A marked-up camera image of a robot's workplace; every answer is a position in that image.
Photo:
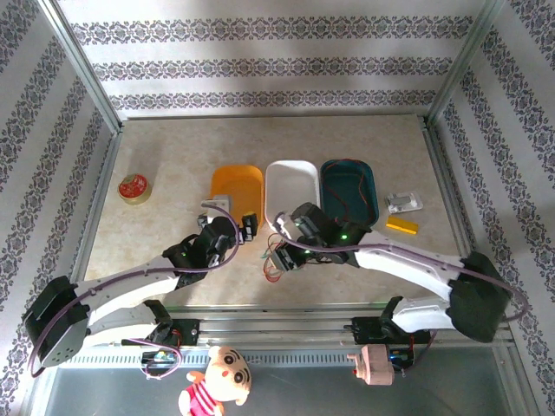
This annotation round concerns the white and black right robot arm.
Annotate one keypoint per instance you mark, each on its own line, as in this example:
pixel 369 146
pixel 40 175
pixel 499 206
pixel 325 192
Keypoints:
pixel 412 264

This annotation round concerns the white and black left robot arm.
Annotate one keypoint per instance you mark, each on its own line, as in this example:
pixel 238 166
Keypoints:
pixel 121 281

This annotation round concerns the orange plastic tray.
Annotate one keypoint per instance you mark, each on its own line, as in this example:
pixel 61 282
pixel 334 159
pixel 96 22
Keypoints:
pixel 238 186

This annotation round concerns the teal plastic tray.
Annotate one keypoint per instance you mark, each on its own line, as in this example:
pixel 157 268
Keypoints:
pixel 344 195

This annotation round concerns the white plastic tray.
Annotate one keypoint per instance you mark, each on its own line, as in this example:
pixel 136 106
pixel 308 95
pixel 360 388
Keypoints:
pixel 290 186

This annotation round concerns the round jar with red lid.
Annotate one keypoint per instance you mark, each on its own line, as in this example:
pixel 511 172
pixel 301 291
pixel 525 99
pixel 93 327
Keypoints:
pixel 135 188

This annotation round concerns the yellow flat block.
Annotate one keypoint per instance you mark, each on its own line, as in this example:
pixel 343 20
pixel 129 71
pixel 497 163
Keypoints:
pixel 402 225

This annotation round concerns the clear plastic blister package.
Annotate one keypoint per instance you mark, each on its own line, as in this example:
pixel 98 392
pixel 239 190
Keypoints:
pixel 403 202

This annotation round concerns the perforated metal strip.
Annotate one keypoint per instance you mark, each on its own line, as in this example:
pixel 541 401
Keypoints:
pixel 295 359

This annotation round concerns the small circuit board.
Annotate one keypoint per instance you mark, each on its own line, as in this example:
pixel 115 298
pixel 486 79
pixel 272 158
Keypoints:
pixel 401 359
pixel 159 357

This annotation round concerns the plush cartoon boy doll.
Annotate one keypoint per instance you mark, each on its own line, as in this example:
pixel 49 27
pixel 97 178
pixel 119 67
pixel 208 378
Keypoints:
pixel 225 377

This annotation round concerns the pink plastic toy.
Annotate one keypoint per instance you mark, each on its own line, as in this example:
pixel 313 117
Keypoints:
pixel 375 364

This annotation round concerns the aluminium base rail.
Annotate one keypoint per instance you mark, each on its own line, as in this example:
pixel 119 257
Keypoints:
pixel 277 327

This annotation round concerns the aluminium side rail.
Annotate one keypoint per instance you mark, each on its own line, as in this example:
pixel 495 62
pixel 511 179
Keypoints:
pixel 451 190
pixel 95 212

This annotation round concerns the aluminium frame post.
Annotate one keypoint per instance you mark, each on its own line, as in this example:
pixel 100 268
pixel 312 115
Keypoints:
pixel 82 69
pixel 464 65

